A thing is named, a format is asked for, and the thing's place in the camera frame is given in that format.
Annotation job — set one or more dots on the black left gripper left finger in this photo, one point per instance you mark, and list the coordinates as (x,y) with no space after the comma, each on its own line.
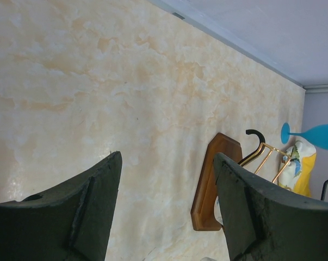
(70,221)

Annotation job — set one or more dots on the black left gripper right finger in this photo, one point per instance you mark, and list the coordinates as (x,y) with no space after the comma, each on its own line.
(263,221)

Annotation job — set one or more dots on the blue wine glass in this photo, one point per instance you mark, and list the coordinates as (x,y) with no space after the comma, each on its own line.
(317,136)

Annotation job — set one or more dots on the yellow patterned cloth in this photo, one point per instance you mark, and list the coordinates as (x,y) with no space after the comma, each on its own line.
(296,175)

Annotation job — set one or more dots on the gold wire glass rack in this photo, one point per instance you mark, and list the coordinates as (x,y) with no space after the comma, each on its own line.
(205,212)

